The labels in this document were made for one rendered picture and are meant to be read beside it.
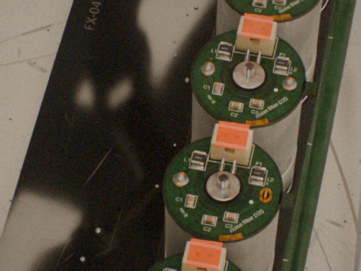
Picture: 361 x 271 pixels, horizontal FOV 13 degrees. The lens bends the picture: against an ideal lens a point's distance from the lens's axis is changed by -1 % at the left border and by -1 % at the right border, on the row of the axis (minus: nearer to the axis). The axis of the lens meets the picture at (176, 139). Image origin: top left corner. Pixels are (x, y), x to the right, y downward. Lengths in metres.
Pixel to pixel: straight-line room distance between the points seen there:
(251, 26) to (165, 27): 0.07
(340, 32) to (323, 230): 0.06
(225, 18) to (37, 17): 0.08
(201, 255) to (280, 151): 0.05
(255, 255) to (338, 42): 0.05
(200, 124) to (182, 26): 0.07
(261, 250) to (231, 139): 0.03
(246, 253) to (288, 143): 0.03
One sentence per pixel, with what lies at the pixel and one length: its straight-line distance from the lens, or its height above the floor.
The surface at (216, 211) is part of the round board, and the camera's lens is 0.34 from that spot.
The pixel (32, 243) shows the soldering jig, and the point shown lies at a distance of 0.39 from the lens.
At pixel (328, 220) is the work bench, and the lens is 0.41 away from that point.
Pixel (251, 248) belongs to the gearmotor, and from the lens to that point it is 0.34.
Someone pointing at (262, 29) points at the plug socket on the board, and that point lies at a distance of 0.35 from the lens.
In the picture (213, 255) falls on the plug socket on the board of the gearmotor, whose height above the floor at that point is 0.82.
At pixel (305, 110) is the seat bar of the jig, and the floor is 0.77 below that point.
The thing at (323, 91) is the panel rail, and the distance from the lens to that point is 0.35.
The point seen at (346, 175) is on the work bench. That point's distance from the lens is 0.41.
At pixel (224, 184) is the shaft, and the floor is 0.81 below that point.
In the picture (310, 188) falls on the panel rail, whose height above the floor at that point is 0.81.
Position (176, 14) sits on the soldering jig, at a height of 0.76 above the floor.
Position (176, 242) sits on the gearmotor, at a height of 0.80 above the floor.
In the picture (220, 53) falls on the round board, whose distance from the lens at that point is 0.35.
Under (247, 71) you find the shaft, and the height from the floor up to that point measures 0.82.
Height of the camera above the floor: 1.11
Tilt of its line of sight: 59 degrees down
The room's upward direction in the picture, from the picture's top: straight up
